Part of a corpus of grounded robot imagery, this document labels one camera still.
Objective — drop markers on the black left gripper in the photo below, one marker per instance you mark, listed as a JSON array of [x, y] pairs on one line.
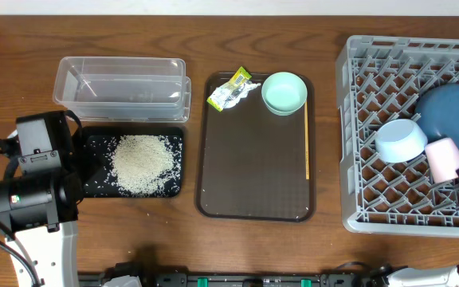
[[70, 147]]

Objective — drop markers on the pink cup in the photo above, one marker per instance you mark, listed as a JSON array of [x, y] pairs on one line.
[[443, 159]]

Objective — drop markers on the dark blue plate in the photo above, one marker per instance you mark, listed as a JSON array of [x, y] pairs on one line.
[[439, 113]]

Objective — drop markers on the light blue bowl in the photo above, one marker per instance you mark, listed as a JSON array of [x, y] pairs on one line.
[[399, 141]]

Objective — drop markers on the pile of rice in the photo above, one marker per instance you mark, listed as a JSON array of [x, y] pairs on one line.
[[135, 166]]

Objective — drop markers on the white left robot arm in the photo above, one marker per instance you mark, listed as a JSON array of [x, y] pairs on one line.
[[39, 194]]

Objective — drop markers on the grey dishwasher rack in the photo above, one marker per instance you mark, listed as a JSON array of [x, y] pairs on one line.
[[380, 79]]

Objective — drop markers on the clear plastic bin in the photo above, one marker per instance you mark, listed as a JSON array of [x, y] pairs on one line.
[[124, 89]]

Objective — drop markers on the black plastic tray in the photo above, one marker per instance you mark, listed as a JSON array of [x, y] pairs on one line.
[[94, 167]]

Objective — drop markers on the wooden chopstick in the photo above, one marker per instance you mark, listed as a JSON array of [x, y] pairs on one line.
[[306, 142]]

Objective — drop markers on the yellow crumpled wrapper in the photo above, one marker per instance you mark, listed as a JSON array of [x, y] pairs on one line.
[[236, 88]]

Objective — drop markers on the mint green bowl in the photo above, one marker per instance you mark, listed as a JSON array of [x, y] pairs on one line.
[[284, 93]]

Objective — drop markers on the brown serving tray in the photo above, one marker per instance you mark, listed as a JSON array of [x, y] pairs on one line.
[[251, 162]]

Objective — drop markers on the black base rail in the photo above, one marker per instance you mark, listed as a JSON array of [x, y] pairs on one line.
[[206, 280]]

